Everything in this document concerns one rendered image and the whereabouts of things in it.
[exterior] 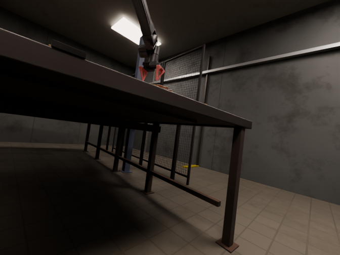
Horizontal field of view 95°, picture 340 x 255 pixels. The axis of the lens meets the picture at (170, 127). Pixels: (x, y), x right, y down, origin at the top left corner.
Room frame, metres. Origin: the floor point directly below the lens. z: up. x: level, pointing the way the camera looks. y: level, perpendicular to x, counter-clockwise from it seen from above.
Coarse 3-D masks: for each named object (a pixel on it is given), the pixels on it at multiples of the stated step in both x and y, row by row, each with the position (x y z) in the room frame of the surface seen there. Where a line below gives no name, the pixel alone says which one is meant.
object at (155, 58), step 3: (150, 54) 0.88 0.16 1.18; (153, 54) 0.87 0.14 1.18; (156, 54) 0.87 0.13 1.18; (150, 57) 0.87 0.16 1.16; (153, 57) 0.87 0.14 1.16; (156, 57) 0.88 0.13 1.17; (150, 60) 0.87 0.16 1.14; (153, 60) 0.87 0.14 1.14; (156, 60) 0.88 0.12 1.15; (144, 63) 0.89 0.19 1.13; (147, 63) 0.88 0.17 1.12; (159, 63) 0.87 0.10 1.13; (147, 66) 0.92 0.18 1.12
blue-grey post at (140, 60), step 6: (138, 54) 2.72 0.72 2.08; (138, 60) 2.70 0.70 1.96; (144, 60) 2.73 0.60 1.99; (138, 66) 2.68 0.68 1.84; (138, 72) 2.68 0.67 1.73; (138, 78) 2.69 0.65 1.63; (132, 132) 2.70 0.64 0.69; (126, 138) 2.73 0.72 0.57; (132, 138) 2.71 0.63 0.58; (126, 144) 2.70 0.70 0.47; (132, 144) 2.72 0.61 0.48; (126, 150) 2.68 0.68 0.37; (132, 150) 2.74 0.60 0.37; (126, 156) 2.67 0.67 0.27; (126, 168) 2.69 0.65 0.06
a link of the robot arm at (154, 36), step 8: (136, 0) 0.68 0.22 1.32; (144, 0) 0.69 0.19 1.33; (136, 8) 0.71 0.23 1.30; (144, 8) 0.70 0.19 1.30; (144, 16) 0.73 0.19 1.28; (144, 24) 0.76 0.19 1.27; (152, 24) 0.78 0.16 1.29; (144, 32) 0.79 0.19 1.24; (152, 32) 0.79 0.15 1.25; (144, 40) 0.82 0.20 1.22; (152, 40) 0.81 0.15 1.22
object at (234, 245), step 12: (240, 132) 1.12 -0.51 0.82; (240, 144) 1.12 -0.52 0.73; (240, 156) 1.13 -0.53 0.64; (240, 168) 1.15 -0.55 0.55; (228, 180) 1.16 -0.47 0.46; (228, 192) 1.15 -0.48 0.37; (228, 204) 1.14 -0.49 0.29; (228, 216) 1.13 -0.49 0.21; (228, 228) 1.13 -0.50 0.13; (228, 240) 1.12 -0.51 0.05
